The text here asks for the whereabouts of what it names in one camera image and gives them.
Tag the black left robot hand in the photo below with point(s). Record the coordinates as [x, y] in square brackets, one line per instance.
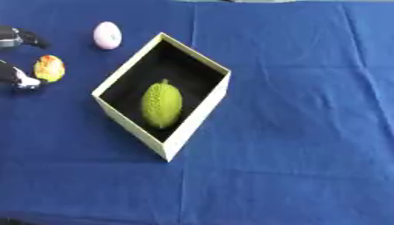
[10, 74]

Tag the pale cardboard box black inside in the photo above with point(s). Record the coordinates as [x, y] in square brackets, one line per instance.
[169, 137]

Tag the yellow and orange toy fruit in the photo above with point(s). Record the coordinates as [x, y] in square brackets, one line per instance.
[49, 68]

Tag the pink toy egg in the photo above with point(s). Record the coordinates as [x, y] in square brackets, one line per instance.
[107, 35]

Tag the green bumpy toy fruit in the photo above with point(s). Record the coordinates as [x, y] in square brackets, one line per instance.
[161, 105]

